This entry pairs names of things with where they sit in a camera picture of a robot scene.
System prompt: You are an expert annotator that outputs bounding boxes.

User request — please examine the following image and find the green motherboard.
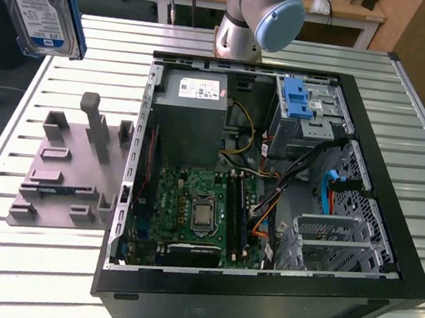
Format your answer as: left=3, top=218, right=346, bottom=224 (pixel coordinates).
left=125, top=160, right=272, bottom=277

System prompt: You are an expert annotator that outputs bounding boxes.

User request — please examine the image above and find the orange flat wire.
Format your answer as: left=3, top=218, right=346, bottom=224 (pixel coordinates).
left=251, top=215, right=272, bottom=242

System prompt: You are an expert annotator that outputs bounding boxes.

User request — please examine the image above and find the metal optical drive cage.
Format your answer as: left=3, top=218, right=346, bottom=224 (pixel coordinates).
left=265, top=74, right=361, bottom=169

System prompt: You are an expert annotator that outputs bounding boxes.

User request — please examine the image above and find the installed RAM stick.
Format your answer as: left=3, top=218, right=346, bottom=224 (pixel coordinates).
left=232, top=175, right=258, bottom=261

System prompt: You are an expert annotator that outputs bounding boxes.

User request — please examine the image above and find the black graphics card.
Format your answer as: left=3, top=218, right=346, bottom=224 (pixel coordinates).
left=163, top=239, right=224, bottom=270

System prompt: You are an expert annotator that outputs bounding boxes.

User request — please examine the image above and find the grey parts rack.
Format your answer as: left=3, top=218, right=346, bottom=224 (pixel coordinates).
left=5, top=84, right=138, bottom=238

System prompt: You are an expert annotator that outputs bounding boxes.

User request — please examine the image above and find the metal disk bay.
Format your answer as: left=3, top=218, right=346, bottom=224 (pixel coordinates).
left=276, top=208, right=397, bottom=283

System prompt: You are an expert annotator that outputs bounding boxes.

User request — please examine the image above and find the silver CPU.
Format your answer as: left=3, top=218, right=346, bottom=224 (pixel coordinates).
left=192, top=201, right=215, bottom=228

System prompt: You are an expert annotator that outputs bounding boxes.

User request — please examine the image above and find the black cable bundle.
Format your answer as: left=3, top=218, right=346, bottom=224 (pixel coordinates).
left=254, top=129, right=352, bottom=225

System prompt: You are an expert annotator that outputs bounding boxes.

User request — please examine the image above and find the hard disk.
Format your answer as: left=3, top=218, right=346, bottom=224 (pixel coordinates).
left=0, top=0, right=93, bottom=63

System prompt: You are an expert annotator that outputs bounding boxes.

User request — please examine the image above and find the black power wire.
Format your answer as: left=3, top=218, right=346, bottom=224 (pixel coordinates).
left=336, top=178, right=377, bottom=198

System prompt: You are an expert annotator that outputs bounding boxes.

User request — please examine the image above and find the blue data wire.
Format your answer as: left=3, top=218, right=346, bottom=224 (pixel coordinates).
left=318, top=169, right=349, bottom=218

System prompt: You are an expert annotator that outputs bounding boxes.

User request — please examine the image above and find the yellow wire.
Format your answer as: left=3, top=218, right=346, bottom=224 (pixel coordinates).
left=219, top=98, right=259, bottom=159

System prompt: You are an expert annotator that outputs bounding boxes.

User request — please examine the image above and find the black PC case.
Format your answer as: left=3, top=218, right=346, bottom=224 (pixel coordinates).
left=88, top=45, right=425, bottom=318

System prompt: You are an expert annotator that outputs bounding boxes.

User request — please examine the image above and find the grey power supply unit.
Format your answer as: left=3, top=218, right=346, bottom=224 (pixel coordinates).
left=147, top=65, right=232, bottom=172

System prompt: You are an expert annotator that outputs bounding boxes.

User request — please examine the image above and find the blue drive cage latch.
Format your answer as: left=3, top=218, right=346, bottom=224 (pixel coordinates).
left=277, top=77, right=320, bottom=121

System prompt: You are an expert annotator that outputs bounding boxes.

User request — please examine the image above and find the CPU socket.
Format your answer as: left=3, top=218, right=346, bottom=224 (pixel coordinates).
left=185, top=191, right=222, bottom=241

